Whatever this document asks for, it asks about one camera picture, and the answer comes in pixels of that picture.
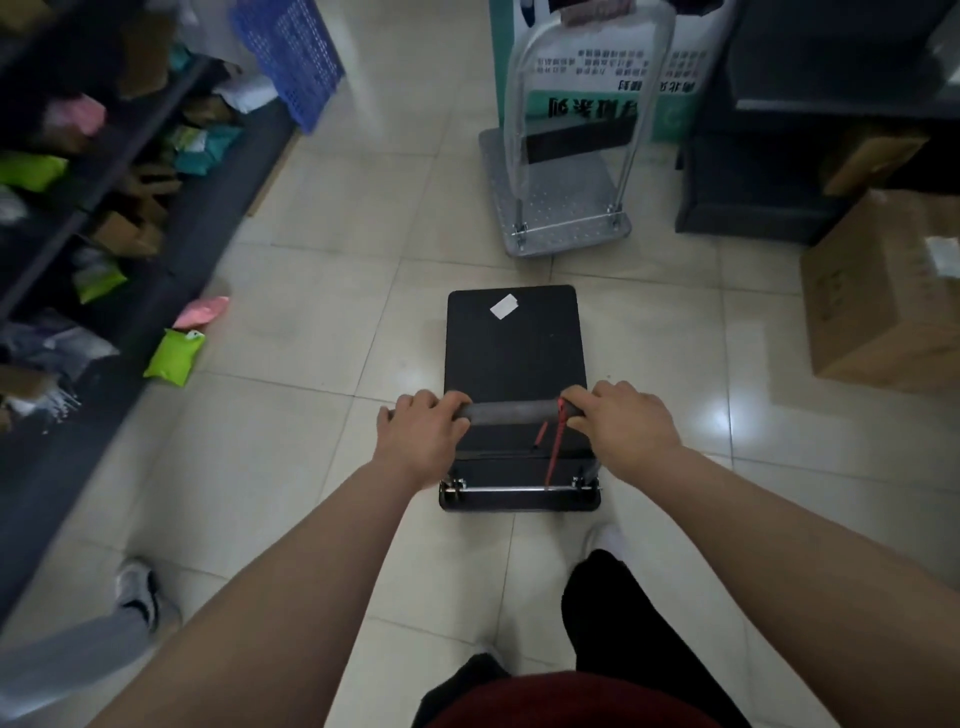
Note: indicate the teal parcel bag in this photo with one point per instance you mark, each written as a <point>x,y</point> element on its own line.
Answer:
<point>210,148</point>

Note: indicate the person's right hand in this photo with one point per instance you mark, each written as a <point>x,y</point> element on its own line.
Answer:
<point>626,431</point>

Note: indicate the person's red shirt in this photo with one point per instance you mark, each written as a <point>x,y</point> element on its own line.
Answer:
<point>577,705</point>

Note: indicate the person's right forearm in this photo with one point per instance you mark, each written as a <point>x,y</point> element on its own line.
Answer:
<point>795,577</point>

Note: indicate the dark metal shelf rack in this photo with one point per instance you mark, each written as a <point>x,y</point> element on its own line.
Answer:
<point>187,225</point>

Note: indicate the pink parcel bag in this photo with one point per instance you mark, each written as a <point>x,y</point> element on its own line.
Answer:
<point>201,312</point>
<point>76,116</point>

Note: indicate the grey parcel bags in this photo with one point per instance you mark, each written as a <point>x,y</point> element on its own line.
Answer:
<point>56,349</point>

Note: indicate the person's left hand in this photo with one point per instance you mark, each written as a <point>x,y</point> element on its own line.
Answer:
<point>420,439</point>

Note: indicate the person's left forearm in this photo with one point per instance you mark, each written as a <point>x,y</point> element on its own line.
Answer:
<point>300,592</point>

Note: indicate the black platform hand cart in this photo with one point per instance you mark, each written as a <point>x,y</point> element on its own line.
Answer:
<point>514,360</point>

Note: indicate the blue plastic crate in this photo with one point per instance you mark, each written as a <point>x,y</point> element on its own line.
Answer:
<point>289,52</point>

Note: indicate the white paper label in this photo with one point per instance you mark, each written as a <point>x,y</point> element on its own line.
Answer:
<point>504,307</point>

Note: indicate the green and white sign board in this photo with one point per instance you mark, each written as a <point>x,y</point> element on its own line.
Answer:
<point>694,67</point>

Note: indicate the white parcel bag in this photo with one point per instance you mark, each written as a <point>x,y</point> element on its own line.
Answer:
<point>246,93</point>

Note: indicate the grey platform hand cart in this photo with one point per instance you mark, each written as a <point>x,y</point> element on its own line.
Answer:
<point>559,195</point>

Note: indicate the large brown cardboard box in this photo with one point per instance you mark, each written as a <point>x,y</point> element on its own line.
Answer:
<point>877,300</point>

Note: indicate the brown cardboard parcel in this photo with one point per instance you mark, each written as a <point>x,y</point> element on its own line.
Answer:
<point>129,234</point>

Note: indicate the person's white shoe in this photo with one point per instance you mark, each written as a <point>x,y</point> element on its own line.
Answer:
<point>607,540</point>

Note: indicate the light green parcel bag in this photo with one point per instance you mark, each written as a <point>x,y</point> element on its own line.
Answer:
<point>30,171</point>
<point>174,358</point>
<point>99,282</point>

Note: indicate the person's left fingers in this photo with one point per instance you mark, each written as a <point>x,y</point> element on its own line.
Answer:
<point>431,405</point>

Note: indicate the person's black trousers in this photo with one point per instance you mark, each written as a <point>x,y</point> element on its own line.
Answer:
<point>637,630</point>

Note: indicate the person's right fingers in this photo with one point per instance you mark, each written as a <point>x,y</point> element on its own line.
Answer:
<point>600,401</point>

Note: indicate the small brown cardboard box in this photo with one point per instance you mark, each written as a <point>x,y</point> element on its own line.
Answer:
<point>870,161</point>

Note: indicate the black counter cabinet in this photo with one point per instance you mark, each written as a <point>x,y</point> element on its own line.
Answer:
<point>757,165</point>

